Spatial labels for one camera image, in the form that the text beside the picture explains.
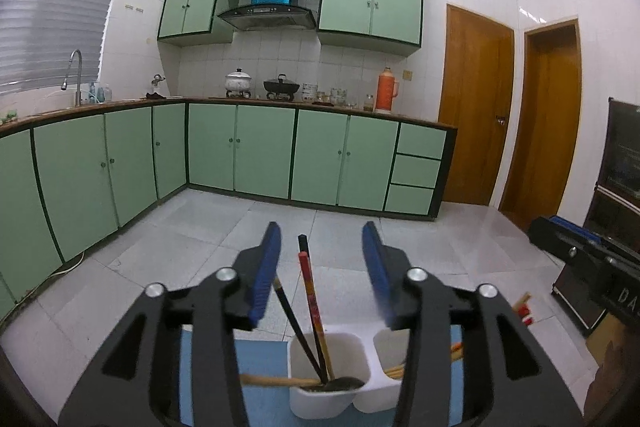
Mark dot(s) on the tall white plastic container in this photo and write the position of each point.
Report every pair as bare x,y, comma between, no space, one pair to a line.
380,394

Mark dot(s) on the black wok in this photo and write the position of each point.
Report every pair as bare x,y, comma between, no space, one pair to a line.
281,86

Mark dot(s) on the small glass jar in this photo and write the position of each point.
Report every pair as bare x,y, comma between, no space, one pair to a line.
369,103

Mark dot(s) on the red-tipped wooden chopsticks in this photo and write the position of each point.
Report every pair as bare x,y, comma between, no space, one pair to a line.
523,299

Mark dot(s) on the open wooden door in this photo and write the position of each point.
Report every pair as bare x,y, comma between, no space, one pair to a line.
545,127

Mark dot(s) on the grey window blinds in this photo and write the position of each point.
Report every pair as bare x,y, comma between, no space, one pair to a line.
55,7

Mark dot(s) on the white lidded pot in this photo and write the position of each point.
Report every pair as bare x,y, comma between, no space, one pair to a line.
239,82

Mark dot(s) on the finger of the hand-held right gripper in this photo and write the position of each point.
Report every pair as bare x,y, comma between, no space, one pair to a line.
550,237

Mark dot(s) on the black range hood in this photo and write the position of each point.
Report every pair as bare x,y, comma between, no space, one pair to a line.
267,18

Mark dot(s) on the bottles beside faucet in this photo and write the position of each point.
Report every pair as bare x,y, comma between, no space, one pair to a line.
100,93

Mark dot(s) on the dark kitchen countertop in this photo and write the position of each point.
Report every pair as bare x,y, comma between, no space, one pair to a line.
325,108

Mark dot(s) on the cardboard box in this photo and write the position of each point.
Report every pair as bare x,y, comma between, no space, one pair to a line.
607,332

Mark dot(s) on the green base kitchen cabinets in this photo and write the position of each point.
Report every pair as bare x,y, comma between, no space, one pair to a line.
260,152

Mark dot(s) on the green cabinet drawer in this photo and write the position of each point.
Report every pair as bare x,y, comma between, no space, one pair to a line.
410,199
421,141
416,171

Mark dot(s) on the short white plastic container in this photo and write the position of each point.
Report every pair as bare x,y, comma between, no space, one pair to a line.
345,404

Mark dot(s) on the chrome kitchen faucet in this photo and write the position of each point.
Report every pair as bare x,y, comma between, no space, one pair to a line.
77,57

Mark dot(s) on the black glass cabinet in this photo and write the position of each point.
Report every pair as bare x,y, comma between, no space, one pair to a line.
620,177

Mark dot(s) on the black chopstick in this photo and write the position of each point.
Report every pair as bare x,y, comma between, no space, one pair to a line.
295,322

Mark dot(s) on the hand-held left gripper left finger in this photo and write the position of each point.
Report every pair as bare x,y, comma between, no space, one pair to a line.
265,277

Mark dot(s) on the orange thermos flask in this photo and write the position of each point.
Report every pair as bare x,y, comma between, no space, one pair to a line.
386,92

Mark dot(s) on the plain wooden chopstick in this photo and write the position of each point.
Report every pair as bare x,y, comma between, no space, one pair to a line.
280,380

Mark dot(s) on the dark spoon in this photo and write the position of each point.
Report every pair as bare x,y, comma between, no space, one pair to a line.
345,384

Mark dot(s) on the blue table cloth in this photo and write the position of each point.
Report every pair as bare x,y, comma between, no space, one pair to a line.
270,372

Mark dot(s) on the small metal kettle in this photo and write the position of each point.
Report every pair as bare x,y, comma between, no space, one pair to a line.
157,83

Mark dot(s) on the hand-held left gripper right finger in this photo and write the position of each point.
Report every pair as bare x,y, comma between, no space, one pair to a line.
377,277

